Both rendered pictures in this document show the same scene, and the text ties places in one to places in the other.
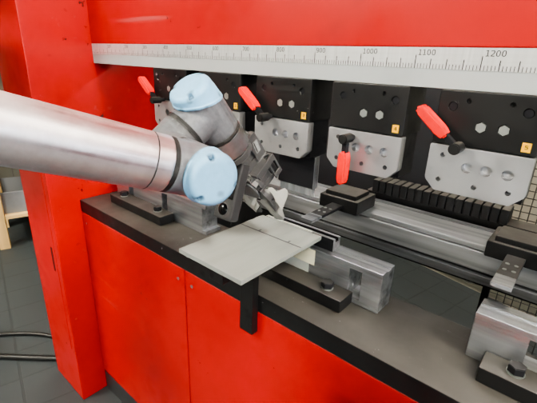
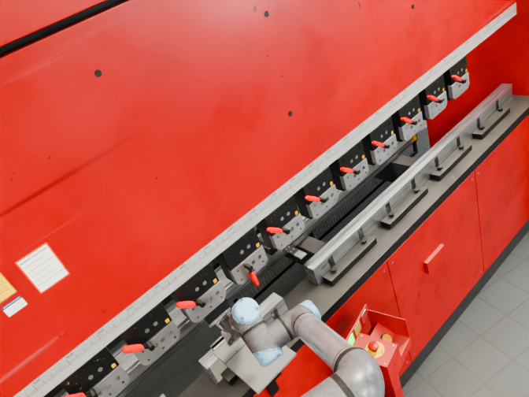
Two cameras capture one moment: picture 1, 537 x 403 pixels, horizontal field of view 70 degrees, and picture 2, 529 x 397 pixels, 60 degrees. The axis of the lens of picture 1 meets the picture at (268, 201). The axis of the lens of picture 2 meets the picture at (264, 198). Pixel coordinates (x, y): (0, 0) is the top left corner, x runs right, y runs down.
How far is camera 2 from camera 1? 1.31 m
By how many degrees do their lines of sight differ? 62
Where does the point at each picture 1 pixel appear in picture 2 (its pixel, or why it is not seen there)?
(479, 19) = (261, 190)
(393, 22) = (234, 212)
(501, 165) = (294, 223)
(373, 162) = (257, 264)
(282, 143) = (211, 304)
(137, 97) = not seen: outside the picture
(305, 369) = (303, 363)
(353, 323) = not seen: hidden behind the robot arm
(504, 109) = (285, 208)
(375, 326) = not seen: hidden behind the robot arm
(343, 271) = (268, 317)
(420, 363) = (323, 302)
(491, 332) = (319, 270)
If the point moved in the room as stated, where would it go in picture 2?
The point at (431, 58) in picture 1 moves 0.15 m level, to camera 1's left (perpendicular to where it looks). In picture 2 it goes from (255, 212) to (247, 240)
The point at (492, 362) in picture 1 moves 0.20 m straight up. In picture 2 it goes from (329, 276) to (316, 240)
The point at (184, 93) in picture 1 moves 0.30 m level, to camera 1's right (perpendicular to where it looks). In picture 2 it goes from (254, 311) to (269, 241)
